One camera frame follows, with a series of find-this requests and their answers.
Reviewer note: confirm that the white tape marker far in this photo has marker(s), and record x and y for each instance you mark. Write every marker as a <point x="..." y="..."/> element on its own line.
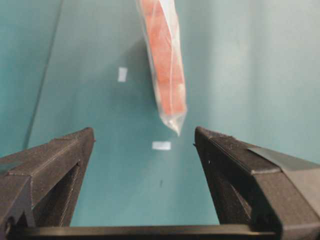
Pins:
<point x="122" y="74"/>

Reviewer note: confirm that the clear zip bag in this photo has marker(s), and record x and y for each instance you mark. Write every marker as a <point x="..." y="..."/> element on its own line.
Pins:
<point x="161" y="30"/>

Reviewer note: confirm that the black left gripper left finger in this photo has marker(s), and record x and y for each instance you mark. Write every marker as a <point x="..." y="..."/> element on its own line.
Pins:
<point x="41" y="184"/>

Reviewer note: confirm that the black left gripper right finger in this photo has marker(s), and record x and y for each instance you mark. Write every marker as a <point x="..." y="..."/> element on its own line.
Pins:
<point x="256" y="186"/>

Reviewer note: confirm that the small white table label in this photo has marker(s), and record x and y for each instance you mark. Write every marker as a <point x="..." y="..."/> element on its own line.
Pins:
<point x="161" y="145"/>

